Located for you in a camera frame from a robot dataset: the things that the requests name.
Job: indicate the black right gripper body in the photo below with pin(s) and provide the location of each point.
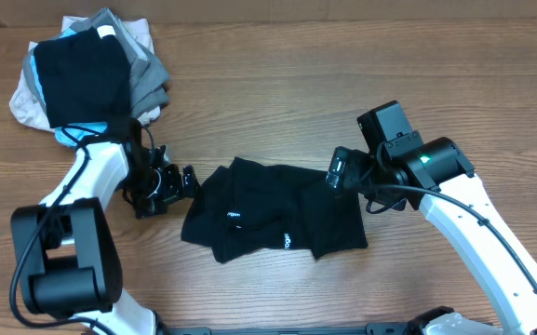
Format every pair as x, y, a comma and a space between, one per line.
362, 171

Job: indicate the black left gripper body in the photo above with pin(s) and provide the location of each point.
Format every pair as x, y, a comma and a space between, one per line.
162, 186

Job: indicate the black t-shirt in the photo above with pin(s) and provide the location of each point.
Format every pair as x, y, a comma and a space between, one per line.
247, 206

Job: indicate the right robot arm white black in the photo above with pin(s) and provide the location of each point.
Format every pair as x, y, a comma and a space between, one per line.
437, 179

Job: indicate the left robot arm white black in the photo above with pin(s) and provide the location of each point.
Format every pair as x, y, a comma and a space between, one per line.
67, 267

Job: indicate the folded grey shirt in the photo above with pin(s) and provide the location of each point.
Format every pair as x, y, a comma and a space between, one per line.
149, 79

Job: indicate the folded black shirt on pile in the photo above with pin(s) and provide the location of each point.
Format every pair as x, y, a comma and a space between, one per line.
82, 76

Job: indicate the folded beige shirt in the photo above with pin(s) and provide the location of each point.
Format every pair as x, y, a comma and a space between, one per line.
23, 104

